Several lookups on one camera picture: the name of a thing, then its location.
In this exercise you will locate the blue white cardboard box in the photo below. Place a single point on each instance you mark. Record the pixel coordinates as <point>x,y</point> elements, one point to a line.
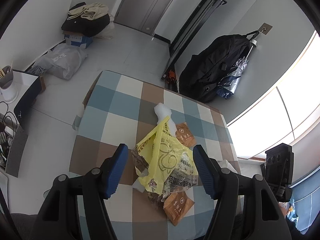
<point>77,39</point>

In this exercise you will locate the grey entrance door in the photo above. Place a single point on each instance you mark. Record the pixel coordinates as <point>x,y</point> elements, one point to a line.
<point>141,15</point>

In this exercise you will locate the black framed glass door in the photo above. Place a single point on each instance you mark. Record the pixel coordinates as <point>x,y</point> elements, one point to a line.
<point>188,31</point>

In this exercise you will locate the white grey utensil holder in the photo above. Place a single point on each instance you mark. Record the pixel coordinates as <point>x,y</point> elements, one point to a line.
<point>8,87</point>

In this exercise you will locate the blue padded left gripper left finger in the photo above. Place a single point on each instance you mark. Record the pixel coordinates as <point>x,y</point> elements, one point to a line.
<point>58,217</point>

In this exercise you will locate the bright window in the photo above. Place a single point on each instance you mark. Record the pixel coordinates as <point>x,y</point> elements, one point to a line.
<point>285,112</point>

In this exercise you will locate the grey plastic parcel bag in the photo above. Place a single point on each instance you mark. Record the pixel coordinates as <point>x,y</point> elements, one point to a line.
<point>62,62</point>

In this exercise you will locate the yellow plastic bag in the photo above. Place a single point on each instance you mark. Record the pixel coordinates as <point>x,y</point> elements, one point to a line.
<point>160,152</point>

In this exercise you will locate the black backpack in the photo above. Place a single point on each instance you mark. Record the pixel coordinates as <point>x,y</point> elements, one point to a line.
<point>204,71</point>

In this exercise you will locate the beige folded clothes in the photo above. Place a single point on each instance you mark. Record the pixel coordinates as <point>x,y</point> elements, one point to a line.
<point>89,11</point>

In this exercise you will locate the grey speckled storage box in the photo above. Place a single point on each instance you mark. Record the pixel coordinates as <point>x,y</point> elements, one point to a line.
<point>16,151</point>

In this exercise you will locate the white plastic bag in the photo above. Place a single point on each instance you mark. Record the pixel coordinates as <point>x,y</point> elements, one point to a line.
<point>225,164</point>

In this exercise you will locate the wall hook plate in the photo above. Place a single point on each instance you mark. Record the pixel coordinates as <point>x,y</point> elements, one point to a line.
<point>265,28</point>

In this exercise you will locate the white navy box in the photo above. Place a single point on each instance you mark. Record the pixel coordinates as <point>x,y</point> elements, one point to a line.
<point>29,86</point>

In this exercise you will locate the checkered tablecloth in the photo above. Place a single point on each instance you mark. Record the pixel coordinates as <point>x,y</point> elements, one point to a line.
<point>120,110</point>

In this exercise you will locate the orange sachet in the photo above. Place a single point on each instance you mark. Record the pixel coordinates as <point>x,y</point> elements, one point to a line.
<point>184,135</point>
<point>176,206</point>

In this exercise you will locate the silver folded umbrella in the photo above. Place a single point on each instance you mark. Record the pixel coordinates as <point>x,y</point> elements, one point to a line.
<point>227,86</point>

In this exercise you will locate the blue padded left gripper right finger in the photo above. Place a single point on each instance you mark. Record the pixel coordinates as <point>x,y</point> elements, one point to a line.
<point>262,217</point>

